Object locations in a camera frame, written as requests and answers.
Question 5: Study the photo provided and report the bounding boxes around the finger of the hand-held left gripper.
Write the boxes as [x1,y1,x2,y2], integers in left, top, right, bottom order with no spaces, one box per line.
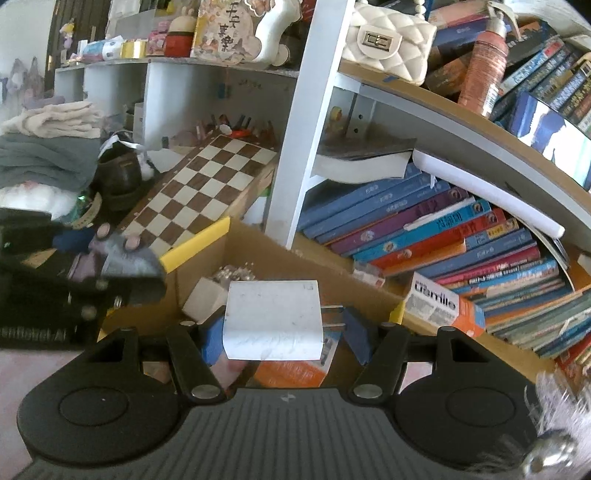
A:
[0,209,98,259]
[69,277,167,324]

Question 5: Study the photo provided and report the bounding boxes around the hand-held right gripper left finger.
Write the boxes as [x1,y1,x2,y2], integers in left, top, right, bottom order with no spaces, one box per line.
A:
[81,319,230,401]

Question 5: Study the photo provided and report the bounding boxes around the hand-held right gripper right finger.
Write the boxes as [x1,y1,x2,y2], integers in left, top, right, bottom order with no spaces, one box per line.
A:
[342,307,504,401]

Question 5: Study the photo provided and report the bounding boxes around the white rectangular block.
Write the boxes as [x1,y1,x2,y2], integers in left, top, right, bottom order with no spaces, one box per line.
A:
[181,277,229,326]

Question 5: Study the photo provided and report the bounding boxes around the white charger plug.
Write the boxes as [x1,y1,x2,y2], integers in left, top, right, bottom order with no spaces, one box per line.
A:
[222,280,345,361]

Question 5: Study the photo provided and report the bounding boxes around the clear plastic wrap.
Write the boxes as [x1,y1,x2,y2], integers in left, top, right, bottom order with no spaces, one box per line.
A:
[210,263,257,283]

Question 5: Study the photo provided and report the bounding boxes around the orange white carton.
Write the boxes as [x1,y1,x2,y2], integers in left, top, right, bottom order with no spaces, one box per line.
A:
[404,272,486,340]
[252,330,342,388]

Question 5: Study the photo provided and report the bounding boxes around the yellow cardboard box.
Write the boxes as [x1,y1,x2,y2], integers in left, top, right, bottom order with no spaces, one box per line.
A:
[99,217,407,388]

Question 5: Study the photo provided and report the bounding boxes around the small red white box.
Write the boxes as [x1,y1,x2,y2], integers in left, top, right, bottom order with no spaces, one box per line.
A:
[353,261,386,288]

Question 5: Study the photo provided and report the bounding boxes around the dark brown leather shoe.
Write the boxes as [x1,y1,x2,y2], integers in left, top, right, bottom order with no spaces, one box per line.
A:
[95,143,145,213]

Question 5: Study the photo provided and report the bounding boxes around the pink checked table mat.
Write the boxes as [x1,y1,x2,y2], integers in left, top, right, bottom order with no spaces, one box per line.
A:
[0,348,93,480]

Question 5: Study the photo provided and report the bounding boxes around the grey folded cloth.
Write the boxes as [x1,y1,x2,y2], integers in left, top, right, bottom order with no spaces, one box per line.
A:
[0,134,100,190]

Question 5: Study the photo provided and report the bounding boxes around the wooden chessboard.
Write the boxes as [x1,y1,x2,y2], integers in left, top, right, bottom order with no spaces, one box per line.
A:
[115,134,280,259]

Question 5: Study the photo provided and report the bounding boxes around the beige folded towel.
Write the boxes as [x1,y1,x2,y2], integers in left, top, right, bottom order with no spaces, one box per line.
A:
[0,102,105,139]

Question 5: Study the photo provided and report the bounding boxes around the row of books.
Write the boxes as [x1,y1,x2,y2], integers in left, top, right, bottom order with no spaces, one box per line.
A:
[295,161,591,361]
[425,0,591,139]

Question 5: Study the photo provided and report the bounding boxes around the thick paperback book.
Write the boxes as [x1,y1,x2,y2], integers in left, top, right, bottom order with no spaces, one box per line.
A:
[316,137,419,185]

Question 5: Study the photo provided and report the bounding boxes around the white flat pad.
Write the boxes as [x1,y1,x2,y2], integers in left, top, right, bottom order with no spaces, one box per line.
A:
[412,148,566,238]

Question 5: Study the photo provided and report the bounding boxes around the white bookshelf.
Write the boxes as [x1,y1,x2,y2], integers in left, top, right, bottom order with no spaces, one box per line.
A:
[53,0,591,384]

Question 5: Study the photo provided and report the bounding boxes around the red round doll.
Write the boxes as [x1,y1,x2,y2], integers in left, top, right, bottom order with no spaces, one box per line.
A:
[164,9,197,58]

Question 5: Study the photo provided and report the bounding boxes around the blue-framed tablet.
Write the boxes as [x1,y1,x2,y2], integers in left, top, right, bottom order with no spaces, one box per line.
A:
[510,91,591,192]

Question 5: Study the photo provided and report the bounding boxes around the white quilted handbag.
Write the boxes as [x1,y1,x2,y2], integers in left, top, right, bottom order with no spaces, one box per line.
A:
[342,0,437,86]

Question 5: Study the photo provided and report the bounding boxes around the pink spray bottle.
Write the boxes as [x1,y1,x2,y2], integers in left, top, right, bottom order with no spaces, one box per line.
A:
[457,2,513,118]

